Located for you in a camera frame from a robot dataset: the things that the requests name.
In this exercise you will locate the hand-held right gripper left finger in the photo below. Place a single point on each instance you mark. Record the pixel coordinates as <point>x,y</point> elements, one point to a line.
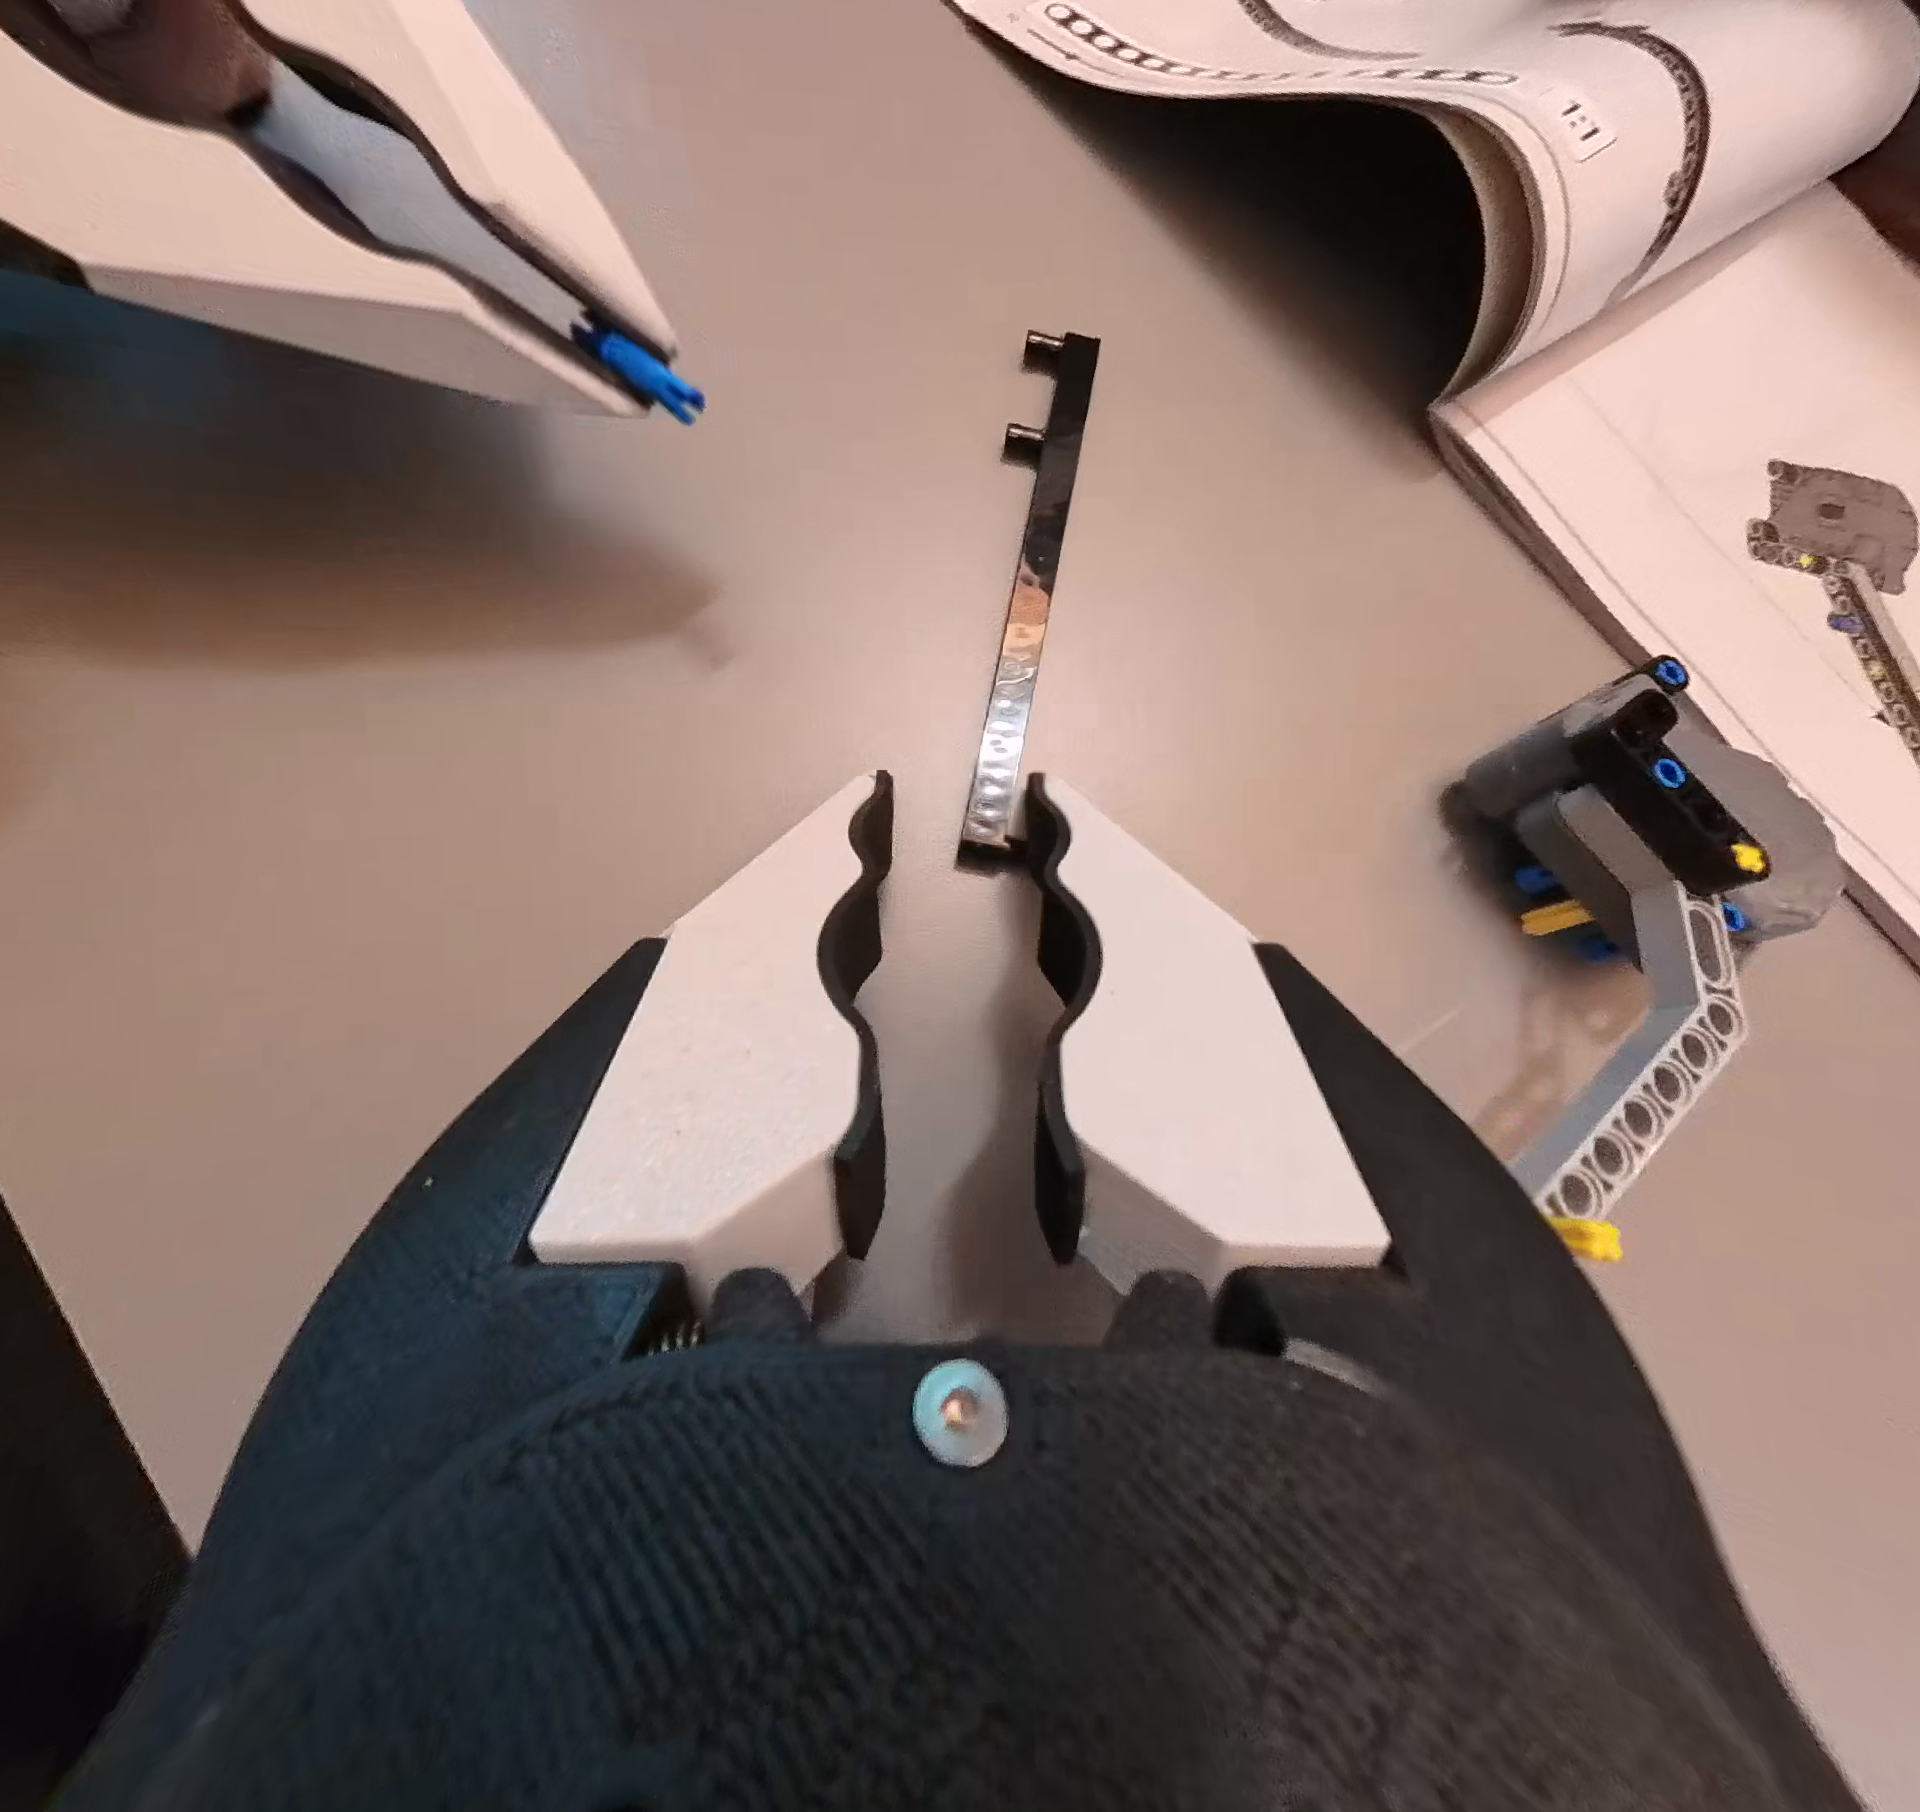
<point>706,1093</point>

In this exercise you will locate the white instruction booklet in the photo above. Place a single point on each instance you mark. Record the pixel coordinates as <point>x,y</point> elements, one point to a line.
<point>1648,343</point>

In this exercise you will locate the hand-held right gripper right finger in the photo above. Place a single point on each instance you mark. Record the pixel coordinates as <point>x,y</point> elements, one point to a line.
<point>1214,1093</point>

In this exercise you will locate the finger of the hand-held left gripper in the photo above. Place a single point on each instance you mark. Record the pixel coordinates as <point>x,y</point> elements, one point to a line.
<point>449,89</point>
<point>226,237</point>

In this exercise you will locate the long black toy beam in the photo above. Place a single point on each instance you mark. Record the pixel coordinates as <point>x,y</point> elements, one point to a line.
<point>1036,597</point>

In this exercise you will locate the person's black sweatshirt torso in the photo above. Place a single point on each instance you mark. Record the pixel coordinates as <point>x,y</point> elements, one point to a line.
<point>61,1542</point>

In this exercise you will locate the grey toy brick assembly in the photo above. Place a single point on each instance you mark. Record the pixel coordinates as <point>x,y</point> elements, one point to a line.
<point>1575,800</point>

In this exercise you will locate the blue toy pin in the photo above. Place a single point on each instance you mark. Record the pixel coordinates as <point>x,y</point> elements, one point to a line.
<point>637,370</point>

